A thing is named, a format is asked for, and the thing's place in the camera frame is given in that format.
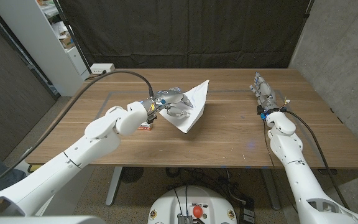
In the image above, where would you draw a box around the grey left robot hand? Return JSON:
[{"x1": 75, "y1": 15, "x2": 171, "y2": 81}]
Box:
[{"x1": 141, "y1": 86, "x2": 195, "y2": 124}]

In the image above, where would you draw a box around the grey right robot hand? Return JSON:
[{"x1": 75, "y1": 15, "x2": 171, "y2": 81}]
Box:
[{"x1": 249, "y1": 72, "x2": 281, "y2": 118}]

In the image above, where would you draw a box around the white paper sheet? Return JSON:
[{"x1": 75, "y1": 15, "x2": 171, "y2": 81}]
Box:
[{"x1": 159, "y1": 79, "x2": 210, "y2": 134}]

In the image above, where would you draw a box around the black backdrop curtain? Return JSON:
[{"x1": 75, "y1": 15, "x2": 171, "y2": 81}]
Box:
[{"x1": 57, "y1": 0, "x2": 312, "y2": 70}]

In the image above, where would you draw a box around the white power strip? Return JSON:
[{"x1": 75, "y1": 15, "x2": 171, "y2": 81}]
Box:
[{"x1": 89, "y1": 63, "x2": 116, "y2": 75}]

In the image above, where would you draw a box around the black round vent disc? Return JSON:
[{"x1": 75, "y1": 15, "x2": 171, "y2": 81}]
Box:
[{"x1": 120, "y1": 167, "x2": 144, "y2": 184}]

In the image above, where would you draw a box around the black backdrop stand pole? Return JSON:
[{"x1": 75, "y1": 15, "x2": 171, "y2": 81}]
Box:
[
  {"x1": 303, "y1": 0, "x2": 315, "y2": 19},
  {"x1": 52, "y1": 0, "x2": 92, "y2": 75}
]

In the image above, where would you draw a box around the grey table leg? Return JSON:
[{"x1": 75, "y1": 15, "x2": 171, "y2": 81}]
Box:
[
  {"x1": 260, "y1": 168, "x2": 282, "y2": 211},
  {"x1": 105, "y1": 166, "x2": 123, "y2": 207}
]

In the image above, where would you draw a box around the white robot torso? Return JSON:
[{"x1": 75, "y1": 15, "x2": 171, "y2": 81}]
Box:
[{"x1": 147, "y1": 185, "x2": 238, "y2": 224}]

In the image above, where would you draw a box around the cardboard box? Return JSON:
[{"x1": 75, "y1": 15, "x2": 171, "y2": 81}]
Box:
[{"x1": 59, "y1": 34, "x2": 75, "y2": 49}]

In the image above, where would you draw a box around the black floor power strip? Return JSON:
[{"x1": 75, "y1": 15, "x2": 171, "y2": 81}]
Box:
[{"x1": 239, "y1": 198, "x2": 256, "y2": 224}]

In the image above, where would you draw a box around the white shelf cabinet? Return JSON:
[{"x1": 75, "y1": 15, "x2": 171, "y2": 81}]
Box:
[{"x1": 0, "y1": 0, "x2": 90, "y2": 97}]

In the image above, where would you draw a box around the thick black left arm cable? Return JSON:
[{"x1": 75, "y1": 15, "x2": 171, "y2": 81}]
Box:
[{"x1": 0, "y1": 69, "x2": 155, "y2": 194}]

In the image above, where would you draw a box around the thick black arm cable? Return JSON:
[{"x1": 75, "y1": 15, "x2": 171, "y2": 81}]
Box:
[
  {"x1": 0, "y1": 69, "x2": 155, "y2": 194},
  {"x1": 280, "y1": 108, "x2": 351, "y2": 210}
]

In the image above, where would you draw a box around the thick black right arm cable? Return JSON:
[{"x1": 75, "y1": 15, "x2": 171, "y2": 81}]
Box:
[{"x1": 280, "y1": 108, "x2": 351, "y2": 210}]

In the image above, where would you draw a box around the grey floor cable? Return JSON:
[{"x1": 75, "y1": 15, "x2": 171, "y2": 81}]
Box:
[{"x1": 225, "y1": 169, "x2": 247, "y2": 205}]

